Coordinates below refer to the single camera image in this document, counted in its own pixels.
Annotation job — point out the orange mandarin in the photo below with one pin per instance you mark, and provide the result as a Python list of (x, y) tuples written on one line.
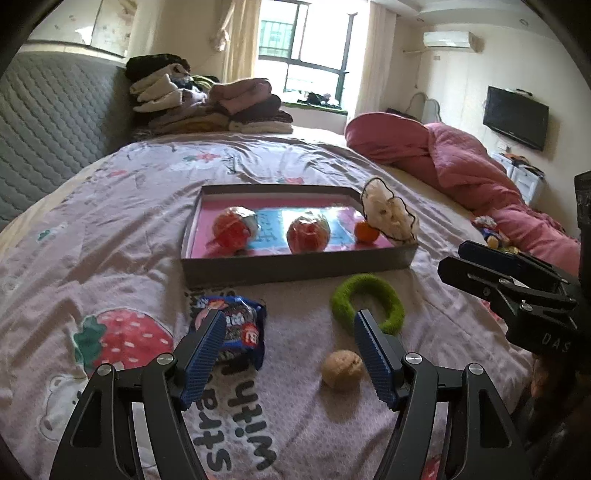
[(365, 232)]

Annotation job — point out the strawberry print bedsheet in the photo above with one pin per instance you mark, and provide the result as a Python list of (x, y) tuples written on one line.
[(115, 207)]

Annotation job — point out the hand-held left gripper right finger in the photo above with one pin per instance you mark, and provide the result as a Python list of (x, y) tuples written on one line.
[(375, 360)]

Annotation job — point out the grey shallow cardboard box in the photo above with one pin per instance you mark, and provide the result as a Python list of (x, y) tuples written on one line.
[(277, 272)]

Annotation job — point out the white air conditioner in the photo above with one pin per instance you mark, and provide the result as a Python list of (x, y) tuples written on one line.
[(448, 40)]

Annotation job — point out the small toy figure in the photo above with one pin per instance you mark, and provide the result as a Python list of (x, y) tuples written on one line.
[(496, 240)]

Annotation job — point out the pink quilted blanket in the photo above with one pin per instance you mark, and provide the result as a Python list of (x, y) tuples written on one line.
[(461, 161)]

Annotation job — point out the window with dark frame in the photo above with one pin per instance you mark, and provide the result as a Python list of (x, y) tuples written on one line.
[(318, 37)]

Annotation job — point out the dark bag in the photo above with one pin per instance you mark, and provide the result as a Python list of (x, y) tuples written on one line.
[(401, 115)]

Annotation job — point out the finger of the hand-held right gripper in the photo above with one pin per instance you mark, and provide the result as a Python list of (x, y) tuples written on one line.
[(494, 258), (489, 288)]

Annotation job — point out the cream curtain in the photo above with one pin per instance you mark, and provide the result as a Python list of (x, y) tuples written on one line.
[(240, 41), (374, 60)]

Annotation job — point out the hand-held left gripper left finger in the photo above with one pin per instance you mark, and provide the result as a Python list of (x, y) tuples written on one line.
[(203, 364)]

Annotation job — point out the beige bed mattress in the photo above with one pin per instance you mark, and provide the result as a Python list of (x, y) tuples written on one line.
[(438, 203)]

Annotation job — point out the dark crumpled clothes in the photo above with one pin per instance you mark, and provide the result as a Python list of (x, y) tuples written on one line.
[(316, 98)]

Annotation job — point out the grey quilted headboard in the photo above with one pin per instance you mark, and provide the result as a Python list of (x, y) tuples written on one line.
[(55, 120)]

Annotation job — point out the person's right hand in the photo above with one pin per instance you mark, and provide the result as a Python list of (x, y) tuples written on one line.
[(540, 378)]

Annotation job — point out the pile of folded clothes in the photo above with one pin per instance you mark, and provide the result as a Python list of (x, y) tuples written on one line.
[(207, 106)]

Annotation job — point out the white drawer cabinet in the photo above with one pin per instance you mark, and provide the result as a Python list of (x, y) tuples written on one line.
[(521, 177)]

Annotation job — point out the cream scrunchie with black trim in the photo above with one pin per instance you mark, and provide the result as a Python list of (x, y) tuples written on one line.
[(388, 212)]

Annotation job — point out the green cushion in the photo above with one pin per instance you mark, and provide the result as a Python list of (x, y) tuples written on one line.
[(295, 107)]

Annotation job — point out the curtain tieback tassel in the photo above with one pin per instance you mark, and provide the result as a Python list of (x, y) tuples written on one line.
[(220, 41)]

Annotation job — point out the brown walnut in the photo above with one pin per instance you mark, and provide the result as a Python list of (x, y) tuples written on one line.
[(341, 369)]

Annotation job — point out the black flat television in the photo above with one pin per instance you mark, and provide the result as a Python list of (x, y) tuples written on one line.
[(515, 117)]

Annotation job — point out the clear bag of red candy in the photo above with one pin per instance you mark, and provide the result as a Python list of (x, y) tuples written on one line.
[(307, 233), (231, 230)]

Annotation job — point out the blue cookie packet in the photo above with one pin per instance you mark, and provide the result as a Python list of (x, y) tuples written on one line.
[(240, 327)]

